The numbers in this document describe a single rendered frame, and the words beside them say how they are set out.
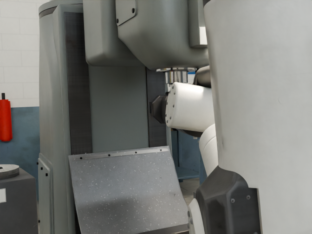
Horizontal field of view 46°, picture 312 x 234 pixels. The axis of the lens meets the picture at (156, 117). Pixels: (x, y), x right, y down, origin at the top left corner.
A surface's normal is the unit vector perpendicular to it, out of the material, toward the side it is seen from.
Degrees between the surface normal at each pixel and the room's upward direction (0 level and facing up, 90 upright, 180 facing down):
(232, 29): 92
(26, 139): 90
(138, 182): 63
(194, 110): 96
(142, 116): 90
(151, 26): 104
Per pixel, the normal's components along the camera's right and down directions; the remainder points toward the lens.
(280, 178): -0.35, 0.07
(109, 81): 0.41, 0.04
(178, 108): 0.15, 0.15
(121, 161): 0.35, -0.42
